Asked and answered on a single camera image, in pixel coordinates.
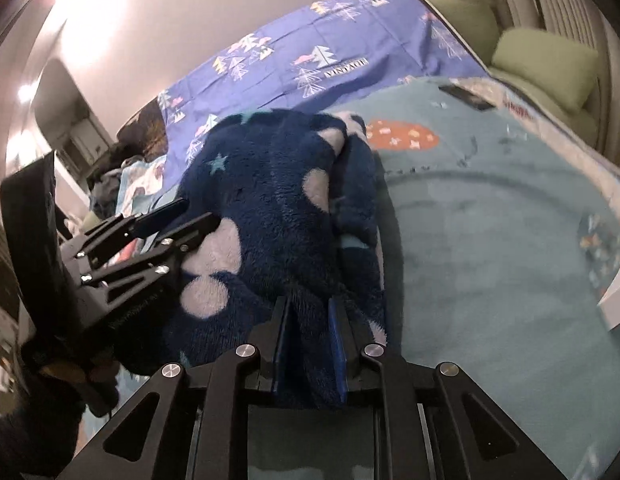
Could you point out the dark brown cloth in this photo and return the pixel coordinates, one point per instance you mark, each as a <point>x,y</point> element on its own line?
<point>145,127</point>

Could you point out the green pillow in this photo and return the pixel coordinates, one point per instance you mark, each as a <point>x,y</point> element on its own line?
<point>545,65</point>
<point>465,25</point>

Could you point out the person's left hand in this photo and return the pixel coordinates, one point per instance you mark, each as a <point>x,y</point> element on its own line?
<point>70,370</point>

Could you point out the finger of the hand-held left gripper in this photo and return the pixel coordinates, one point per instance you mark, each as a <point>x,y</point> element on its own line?
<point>160,217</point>
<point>190,232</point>

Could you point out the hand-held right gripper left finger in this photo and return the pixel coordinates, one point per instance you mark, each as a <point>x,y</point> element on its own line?
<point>282,347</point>

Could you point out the pile of dark clothes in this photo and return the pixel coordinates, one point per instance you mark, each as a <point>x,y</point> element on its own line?
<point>110,175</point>

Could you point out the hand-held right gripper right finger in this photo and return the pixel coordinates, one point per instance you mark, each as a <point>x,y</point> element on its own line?
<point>337,352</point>

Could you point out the blue tree-print bedsheet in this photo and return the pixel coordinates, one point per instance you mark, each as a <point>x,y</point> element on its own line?
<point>340,25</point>

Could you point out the navy star fleece garment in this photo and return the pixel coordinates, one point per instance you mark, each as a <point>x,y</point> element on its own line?
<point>270,195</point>

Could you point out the white box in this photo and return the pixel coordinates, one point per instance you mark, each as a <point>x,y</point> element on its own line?
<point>617,300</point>

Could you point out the light blue printed cloth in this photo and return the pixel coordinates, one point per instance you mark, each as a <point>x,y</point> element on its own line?
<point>142,185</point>

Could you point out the teal printed blanket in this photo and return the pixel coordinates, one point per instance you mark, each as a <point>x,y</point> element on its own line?
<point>490,260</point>

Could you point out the dark flat phone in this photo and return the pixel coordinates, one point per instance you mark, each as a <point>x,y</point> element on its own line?
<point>465,97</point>

